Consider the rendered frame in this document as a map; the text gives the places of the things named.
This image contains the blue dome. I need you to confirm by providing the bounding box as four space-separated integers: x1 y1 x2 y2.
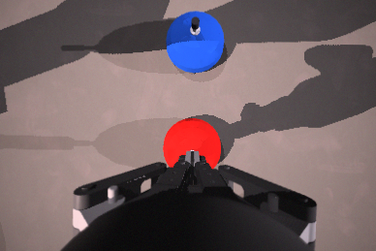
167 12 224 74

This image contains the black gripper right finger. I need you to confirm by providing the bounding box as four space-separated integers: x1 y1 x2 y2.
192 151 317 250

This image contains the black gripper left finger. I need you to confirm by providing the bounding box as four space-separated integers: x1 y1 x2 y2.
73 150 193 238

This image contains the red dome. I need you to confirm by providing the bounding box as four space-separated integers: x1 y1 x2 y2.
164 118 221 169

